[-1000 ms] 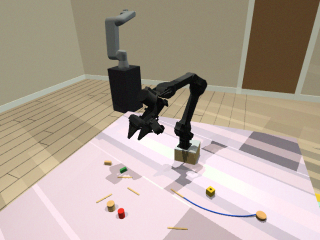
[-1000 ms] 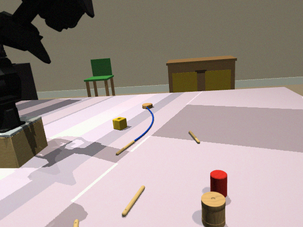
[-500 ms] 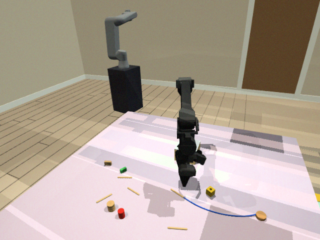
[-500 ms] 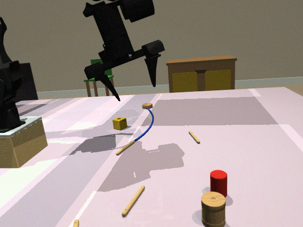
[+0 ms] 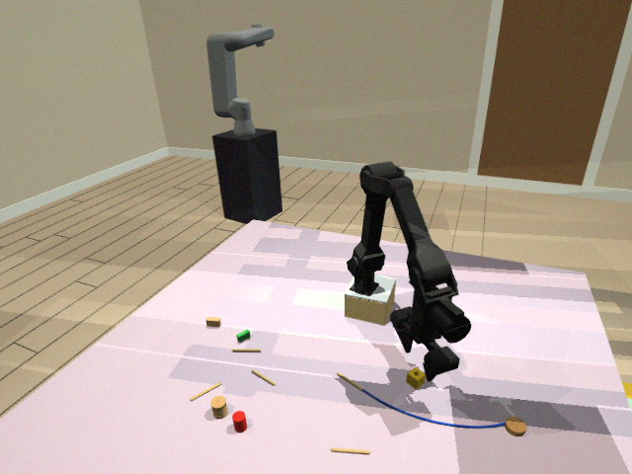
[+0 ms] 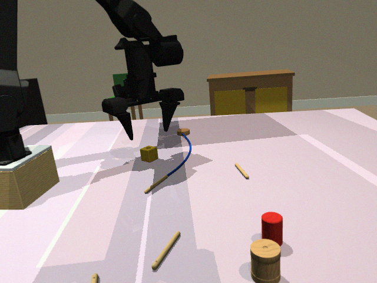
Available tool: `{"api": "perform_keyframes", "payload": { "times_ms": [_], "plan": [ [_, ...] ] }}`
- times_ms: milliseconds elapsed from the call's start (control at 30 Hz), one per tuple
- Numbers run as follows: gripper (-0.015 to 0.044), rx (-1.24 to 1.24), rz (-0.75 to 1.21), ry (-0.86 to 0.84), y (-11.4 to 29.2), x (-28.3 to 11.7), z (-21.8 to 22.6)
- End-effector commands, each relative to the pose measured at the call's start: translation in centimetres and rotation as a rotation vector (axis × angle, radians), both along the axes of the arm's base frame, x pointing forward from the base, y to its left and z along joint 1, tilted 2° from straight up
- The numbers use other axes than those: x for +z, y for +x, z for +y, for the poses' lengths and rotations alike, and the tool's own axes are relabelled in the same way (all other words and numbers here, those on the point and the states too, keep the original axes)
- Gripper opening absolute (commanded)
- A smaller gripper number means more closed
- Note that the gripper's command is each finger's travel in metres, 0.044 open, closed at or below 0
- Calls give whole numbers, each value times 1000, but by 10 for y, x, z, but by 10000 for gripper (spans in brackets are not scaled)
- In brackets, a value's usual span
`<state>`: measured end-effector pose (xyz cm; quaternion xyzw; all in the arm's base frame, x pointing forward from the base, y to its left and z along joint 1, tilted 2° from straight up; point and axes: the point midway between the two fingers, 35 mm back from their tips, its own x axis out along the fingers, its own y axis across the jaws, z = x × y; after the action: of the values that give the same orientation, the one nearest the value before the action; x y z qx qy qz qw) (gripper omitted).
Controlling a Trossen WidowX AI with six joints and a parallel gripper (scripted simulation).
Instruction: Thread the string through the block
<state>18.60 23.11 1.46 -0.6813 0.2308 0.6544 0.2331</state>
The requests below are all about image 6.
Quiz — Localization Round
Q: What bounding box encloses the blue string with wooden stick end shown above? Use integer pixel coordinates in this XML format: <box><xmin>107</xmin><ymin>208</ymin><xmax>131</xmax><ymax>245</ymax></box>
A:
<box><xmin>144</xmin><ymin>133</ymin><xmax>191</xmax><ymax>193</ymax></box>

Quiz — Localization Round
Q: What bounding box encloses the tan wooden stick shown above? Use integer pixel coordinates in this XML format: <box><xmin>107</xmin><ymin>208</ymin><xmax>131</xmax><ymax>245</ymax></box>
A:
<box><xmin>151</xmin><ymin>231</ymin><xmax>180</xmax><ymax>270</ymax></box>
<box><xmin>235</xmin><ymin>163</ymin><xmax>249</xmax><ymax>179</ymax></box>

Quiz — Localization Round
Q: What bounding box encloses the red cylinder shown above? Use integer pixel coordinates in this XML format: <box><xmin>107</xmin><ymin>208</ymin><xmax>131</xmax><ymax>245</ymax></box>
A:
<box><xmin>262</xmin><ymin>212</ymin><xmax>283</xmax><ymax>246</ymax></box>

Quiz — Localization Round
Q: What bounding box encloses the thin wooden stick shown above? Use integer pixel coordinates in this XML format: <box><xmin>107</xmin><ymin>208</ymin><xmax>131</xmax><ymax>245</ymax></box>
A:
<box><xmin>91</xmin><ymin>274</ymin><xmax>98</xmax><ymax>283</ymax></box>

